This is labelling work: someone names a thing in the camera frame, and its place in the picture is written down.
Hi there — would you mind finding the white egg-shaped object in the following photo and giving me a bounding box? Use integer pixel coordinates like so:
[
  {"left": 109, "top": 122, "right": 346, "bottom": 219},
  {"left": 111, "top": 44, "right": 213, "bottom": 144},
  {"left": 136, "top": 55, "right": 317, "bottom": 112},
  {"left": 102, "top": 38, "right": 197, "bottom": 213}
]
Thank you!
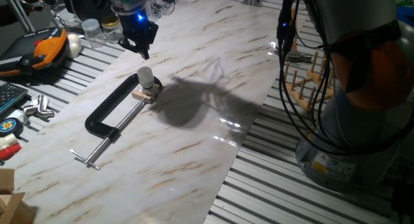
[{"left": 66, "top": 32, "right": 82, "bottom": 59}]

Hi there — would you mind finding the wooden peg rack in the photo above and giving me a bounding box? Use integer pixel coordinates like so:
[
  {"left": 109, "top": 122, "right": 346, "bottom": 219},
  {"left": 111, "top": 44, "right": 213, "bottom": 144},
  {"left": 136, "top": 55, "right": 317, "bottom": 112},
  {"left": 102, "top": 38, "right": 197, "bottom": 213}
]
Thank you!
[{"left": 283, "top": 51, "right": 334, "bottom": 113}]

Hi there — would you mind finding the black round spool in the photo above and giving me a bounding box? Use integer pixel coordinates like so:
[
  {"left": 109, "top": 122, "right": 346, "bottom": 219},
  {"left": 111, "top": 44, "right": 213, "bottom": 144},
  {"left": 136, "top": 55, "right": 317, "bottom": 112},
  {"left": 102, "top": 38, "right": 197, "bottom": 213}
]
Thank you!
[{"left": 63, "top": 0, "right": 114, "bottom": 23}]

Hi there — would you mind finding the black metal C-clamp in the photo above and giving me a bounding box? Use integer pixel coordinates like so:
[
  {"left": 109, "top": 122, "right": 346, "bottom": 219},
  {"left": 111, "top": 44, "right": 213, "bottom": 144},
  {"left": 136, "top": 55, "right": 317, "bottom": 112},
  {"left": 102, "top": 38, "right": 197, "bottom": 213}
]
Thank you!
[{"left": 69, "top": 73, "right": 164, "bottom": 171}]

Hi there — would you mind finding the wooden handle hammer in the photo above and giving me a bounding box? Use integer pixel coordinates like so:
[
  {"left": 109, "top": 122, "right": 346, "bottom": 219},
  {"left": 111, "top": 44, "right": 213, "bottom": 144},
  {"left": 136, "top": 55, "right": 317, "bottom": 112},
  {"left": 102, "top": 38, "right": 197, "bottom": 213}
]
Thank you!
[{"left": 274, "top": 8, "right": 313, "bottom": 63}]

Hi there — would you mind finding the marble pattern sheet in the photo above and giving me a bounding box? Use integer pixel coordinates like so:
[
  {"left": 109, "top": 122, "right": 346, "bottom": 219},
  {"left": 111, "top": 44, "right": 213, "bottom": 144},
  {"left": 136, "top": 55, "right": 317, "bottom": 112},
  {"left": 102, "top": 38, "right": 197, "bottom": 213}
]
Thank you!
[{"left": 5, "top": 0, "right": 303, "bottom": 224}]

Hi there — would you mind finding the black orange teach pendant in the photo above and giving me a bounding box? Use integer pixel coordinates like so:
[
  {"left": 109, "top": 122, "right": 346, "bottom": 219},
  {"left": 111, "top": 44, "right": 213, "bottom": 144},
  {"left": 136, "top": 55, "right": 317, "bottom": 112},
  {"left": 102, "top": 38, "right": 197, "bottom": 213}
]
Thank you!
[{"left": 0, "top": 27, "right": 68, "bottom": 76}]

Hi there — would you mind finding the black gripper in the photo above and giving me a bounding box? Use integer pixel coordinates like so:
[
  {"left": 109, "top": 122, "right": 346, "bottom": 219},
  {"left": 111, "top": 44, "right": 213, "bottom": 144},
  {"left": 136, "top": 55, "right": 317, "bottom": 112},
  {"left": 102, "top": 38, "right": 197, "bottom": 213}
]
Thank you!
[{"left": 118, "top": 5, "right": 159, "bottom": 60}]

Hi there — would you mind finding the glass jar gold lid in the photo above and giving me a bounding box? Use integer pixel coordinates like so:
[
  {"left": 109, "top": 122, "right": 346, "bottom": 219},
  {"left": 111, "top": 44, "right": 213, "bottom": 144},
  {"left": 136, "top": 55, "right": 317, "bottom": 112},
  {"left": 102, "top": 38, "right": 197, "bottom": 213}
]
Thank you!
[{"left": 101, "top": 15, "right": 124, "bottom": 45}]

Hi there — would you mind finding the white red valve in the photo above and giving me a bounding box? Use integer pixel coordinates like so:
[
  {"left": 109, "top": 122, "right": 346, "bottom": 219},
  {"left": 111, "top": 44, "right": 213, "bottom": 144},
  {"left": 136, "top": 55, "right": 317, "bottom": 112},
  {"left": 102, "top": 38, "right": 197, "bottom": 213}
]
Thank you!
[{"left": 0, "top": 133, "right": 22, "bottom": 162}]

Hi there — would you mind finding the silver metal pipe fitting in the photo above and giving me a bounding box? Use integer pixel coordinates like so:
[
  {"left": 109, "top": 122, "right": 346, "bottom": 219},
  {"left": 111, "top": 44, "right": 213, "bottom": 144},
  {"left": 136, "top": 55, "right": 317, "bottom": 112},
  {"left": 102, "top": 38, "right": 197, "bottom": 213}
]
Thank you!
[{"left": 22, "top": 94, "right": 55, "bottom": 124}]

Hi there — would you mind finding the clear plastic jar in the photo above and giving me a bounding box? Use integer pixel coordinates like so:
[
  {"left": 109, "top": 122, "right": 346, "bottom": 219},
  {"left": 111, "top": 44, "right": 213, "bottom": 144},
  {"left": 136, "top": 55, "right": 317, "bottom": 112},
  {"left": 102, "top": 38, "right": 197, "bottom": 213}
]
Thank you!
[{"left": 81, "top": 18, "right": 107, "bottom": 49}]

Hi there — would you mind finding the black keyboard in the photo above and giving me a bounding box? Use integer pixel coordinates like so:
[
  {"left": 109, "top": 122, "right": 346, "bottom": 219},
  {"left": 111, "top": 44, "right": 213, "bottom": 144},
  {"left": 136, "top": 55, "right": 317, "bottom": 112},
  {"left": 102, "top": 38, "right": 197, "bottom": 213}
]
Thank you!
[{"left": 0, "top": 82, "right": 28, "bottom": 117}]

